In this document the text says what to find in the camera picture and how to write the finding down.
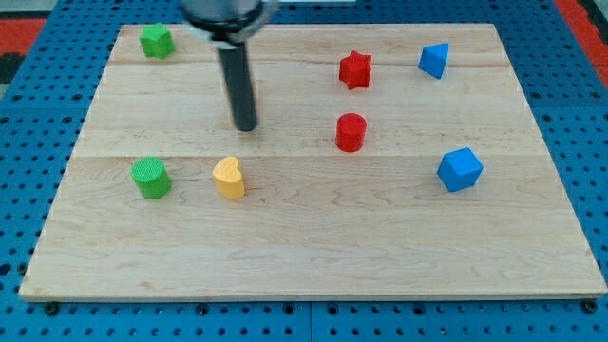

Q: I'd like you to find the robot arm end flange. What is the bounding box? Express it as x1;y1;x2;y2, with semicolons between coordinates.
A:
180;0;280;49

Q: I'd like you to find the blue cube block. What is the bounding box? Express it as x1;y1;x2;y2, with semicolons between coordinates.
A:
437;147;484;192

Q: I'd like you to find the red cylinder block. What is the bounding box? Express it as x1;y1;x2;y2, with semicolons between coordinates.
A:
335;112;367;153

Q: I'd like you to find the yellow heart block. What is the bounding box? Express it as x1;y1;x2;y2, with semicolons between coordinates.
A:
212;156;245;200

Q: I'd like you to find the wooden board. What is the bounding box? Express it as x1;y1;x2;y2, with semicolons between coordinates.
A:
20;24;607;302

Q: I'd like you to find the red star block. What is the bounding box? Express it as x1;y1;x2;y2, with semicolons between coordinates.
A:
338;50;372;90

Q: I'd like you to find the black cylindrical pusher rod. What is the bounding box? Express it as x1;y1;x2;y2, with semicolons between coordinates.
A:
218;44;258;132

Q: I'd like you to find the green cylinder block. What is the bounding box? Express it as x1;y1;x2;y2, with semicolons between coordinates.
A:
130;157;172;200

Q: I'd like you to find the blue triangular prism block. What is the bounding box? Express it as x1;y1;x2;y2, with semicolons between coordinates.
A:
418;43;449;79

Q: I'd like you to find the green star block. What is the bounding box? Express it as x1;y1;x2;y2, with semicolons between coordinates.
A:
140;23;175;59

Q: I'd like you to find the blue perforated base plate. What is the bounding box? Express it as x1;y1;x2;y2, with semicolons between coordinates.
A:
1;1;607;341

